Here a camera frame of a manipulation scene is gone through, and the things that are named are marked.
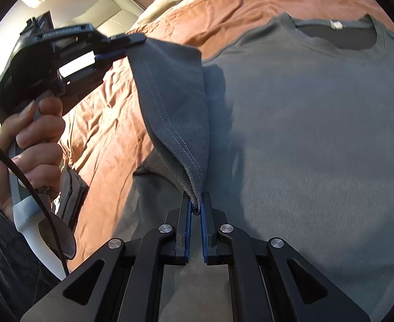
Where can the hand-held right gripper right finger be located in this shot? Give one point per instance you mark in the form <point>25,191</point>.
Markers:
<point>204,238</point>

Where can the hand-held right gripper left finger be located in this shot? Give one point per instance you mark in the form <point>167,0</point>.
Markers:
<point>187,234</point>

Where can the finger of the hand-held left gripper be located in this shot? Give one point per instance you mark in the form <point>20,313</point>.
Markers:
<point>111,55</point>
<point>130,38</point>

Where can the plain grey T-shirt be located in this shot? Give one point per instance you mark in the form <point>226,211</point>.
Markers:
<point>301,124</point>

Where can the person's left forearm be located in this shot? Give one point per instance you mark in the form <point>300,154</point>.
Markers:
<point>6,268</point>

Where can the person's left hand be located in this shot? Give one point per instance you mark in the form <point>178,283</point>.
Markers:
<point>32,156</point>

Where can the cream padded sofa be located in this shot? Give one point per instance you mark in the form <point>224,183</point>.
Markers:
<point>116,16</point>

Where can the orange fleece blanket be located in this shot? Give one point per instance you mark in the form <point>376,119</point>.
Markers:
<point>106,134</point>

